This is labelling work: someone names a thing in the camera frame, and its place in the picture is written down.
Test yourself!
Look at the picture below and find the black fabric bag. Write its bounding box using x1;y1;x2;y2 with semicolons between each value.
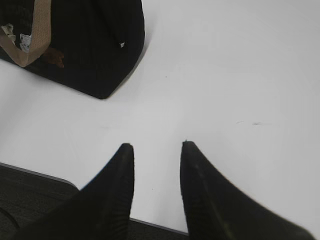
0;0;145;99

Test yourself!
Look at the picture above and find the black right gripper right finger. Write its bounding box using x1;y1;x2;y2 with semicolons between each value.
180;141;314;240

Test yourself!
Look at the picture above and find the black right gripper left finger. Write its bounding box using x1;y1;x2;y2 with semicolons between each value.
14;143;135;240

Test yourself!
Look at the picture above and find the tan webbing bag strap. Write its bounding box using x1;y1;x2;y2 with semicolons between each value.
0;0;53;68

